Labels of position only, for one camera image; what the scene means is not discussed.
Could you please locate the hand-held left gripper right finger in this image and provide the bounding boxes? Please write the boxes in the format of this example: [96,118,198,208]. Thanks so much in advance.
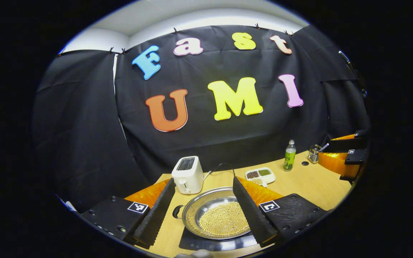
[232,176,329,248]

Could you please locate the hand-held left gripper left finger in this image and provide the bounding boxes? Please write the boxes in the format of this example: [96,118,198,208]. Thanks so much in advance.
[81,178,176,248]

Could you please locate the pile of soybeans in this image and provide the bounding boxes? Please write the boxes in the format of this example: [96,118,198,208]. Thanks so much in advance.
[199,201,251,237]

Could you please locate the stainless steel pot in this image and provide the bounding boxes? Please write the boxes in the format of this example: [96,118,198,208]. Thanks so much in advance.
[172,186,253,240]

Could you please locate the black induction cooktop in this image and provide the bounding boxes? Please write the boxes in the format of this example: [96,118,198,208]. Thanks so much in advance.
[179,228,259,251]

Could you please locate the white sectioned tray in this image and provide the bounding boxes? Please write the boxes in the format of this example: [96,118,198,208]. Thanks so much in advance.
[245,167,276,187]

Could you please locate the green label drink bottle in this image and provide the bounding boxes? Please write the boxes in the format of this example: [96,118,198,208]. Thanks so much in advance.
[283,139,296,171]

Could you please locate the white toaster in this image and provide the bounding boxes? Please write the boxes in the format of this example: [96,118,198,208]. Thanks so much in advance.
[171,156,204,195]

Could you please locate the dark metal stand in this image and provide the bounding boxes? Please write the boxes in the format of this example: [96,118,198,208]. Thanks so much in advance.
[338,50,367,99]

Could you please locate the wire utensil holder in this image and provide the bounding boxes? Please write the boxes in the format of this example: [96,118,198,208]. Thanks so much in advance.
[308,144,322,164]

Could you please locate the black power cable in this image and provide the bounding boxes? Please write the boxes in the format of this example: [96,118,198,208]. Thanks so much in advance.
[210,163,234,173]

